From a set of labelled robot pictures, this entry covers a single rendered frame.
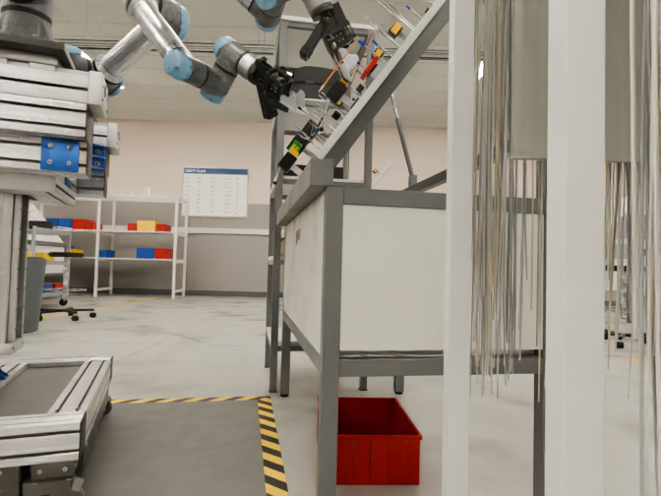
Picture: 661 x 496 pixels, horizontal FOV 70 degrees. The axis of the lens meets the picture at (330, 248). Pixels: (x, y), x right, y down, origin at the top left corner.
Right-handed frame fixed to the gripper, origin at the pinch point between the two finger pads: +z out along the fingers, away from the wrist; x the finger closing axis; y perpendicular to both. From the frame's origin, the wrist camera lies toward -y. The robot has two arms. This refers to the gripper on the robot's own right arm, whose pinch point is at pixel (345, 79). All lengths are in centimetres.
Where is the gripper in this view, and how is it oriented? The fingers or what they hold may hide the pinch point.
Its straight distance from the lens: 146.1
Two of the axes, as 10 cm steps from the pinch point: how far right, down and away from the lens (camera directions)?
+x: -0.3, -1.6, 9.9
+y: 8.9, -4.5, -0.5
